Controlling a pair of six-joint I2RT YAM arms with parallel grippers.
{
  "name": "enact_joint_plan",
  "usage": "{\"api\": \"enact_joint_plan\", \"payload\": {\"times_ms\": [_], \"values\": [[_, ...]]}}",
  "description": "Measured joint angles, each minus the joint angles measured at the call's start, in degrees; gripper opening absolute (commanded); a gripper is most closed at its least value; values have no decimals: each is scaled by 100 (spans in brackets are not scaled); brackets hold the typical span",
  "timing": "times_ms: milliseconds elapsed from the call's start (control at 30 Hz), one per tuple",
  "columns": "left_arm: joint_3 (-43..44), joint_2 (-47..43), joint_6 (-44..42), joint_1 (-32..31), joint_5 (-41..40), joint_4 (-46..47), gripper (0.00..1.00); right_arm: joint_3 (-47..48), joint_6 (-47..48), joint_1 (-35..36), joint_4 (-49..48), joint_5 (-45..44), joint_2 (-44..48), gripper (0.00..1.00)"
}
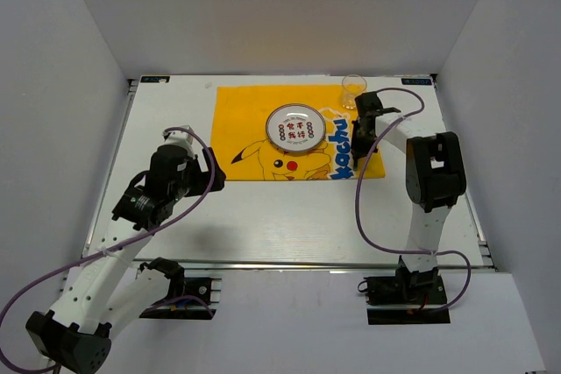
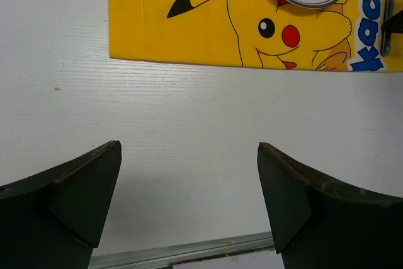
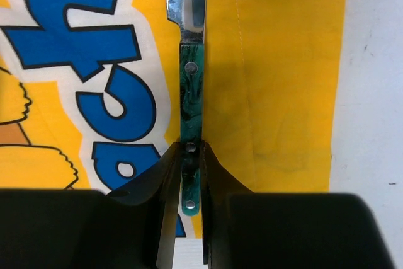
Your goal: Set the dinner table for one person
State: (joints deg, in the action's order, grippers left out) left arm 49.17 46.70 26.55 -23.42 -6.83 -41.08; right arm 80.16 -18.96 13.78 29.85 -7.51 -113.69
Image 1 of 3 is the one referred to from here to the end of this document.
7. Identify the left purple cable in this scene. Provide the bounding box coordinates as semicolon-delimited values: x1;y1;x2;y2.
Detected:
0;127;220;370

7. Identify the right black corner label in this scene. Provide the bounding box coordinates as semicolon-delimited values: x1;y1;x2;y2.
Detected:
401;77;432;86

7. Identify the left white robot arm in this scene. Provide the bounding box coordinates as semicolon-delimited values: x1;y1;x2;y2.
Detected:
25;144;225;373

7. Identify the yellow pikachu cloth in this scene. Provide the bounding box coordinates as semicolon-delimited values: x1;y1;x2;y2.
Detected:
211;85;359;181

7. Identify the black corner label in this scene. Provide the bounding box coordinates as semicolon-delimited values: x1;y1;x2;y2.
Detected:
139;75;170;84
401;77;432;86

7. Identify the purple cable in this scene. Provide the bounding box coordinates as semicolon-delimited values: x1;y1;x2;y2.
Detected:
0;127;220;370
354;88;472;310

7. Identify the white patterned plate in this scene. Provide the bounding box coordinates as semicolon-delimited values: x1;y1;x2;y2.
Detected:
266;103;326;153

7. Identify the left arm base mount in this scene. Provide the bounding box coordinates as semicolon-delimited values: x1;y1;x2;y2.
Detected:
140;270;222;321

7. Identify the clear glass cup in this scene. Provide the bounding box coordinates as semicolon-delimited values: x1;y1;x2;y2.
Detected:
341;74;367;109

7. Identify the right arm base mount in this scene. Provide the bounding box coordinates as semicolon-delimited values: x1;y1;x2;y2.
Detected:
357;276;451;326

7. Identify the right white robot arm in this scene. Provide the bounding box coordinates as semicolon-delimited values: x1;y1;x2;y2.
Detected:
351;88;466;303

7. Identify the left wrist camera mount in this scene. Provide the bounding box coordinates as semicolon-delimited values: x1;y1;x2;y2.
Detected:
162;125;194;150

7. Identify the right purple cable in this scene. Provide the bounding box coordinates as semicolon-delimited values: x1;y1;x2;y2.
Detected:
354;88;472;310

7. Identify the left black corner label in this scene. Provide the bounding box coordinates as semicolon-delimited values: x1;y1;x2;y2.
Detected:
139;75;170;84

